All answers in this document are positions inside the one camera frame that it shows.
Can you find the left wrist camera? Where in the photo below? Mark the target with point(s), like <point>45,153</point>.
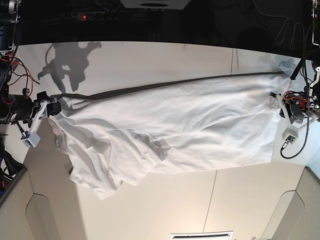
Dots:
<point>290,134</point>

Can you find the grey bin with clutter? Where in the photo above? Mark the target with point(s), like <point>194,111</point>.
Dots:
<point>11,172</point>

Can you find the grey overhead box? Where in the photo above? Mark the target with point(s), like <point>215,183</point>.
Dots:
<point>155,4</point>

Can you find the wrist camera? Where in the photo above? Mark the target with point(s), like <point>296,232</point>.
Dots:
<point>290,134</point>
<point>31,139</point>

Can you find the black power strip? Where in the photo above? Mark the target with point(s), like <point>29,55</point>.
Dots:
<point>97,16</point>

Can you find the white t-shirt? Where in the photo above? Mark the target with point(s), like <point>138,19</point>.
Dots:
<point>202,125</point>

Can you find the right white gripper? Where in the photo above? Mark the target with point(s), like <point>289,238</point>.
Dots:
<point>43,107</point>

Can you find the white vent grille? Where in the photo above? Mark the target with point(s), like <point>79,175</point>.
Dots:
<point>224,235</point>

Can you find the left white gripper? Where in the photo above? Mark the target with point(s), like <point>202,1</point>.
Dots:
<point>292,113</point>

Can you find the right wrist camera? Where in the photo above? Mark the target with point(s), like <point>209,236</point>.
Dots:
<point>31,139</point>

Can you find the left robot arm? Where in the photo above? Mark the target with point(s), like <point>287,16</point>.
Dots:
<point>310,95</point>

